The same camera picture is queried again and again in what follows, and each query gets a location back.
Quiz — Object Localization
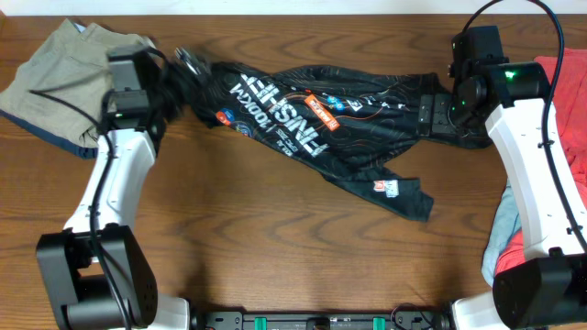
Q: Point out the folded khaki shorts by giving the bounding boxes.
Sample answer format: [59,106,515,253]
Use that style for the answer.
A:
[1,19,152,148]

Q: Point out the red shirt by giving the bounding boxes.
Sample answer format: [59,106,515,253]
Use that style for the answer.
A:
[495,49,586,276]

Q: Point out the black printed jersey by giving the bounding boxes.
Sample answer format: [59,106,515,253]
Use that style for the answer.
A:
[193,62,492,222]

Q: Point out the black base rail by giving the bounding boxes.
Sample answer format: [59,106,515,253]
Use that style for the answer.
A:
[190,303,455,330]

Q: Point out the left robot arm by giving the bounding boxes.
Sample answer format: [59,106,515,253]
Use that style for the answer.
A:
[36,45,210,330]

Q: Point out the light blue shirt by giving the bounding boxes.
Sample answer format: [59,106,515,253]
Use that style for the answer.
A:
[481,181,521,287]

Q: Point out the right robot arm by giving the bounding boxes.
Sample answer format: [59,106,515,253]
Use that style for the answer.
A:
[416,26,586,329]

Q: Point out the folded navy garment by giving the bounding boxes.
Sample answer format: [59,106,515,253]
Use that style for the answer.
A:
[1,110,98,160]

